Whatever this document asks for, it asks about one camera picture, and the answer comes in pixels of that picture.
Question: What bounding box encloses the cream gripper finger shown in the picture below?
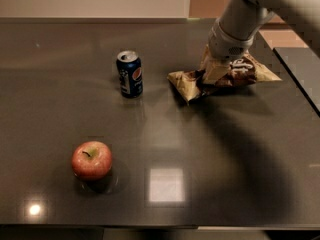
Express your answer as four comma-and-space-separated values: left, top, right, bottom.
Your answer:
200, 53, 229, 85

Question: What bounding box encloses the brown chip bag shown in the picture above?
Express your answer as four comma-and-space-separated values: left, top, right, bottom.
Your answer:
167, 46, 280, 103

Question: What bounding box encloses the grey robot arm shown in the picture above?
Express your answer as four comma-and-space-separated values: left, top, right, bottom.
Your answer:
200, 0, 320, 84

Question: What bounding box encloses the blue pepsi can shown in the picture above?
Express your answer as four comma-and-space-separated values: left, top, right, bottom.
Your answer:
116, 50, 143, 98

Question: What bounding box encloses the red apple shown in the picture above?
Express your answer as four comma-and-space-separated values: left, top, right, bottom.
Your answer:
71, 141, 112, 181

